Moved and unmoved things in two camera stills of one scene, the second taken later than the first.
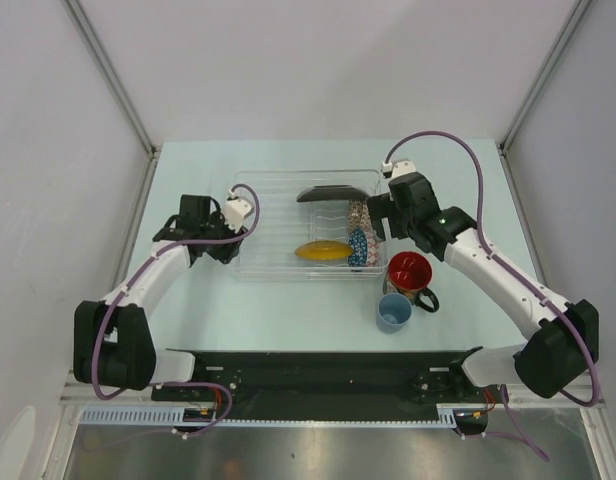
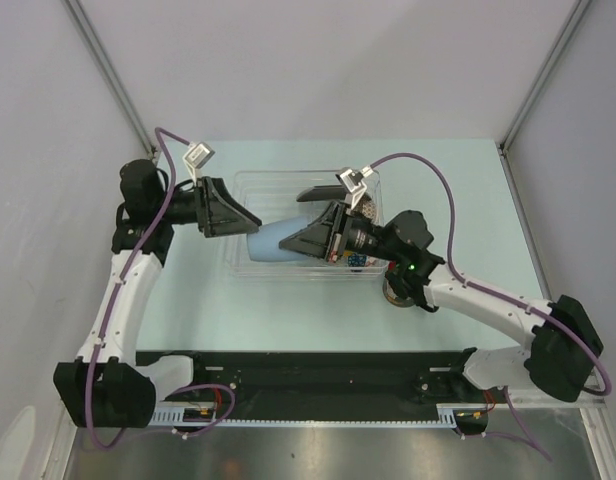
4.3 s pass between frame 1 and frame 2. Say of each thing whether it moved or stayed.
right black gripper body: moved
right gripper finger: moved
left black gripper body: moved
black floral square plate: stayed
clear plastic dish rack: stayed
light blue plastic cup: moved
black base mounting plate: stayed
